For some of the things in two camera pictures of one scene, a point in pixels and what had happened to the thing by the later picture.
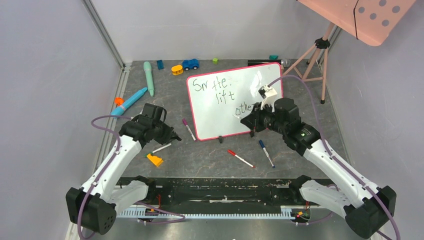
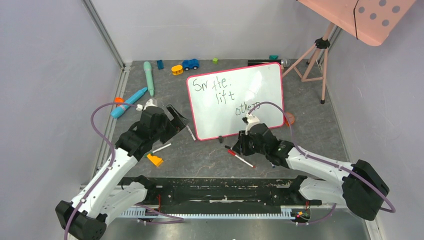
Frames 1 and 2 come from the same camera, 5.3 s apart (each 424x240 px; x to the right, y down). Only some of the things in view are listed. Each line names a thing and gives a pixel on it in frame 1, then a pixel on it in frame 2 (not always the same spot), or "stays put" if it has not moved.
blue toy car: (189, 64) stays put
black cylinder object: (251, 62) stays put
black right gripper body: (253, 120) → (244, 143)
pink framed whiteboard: (219, 99) stays put
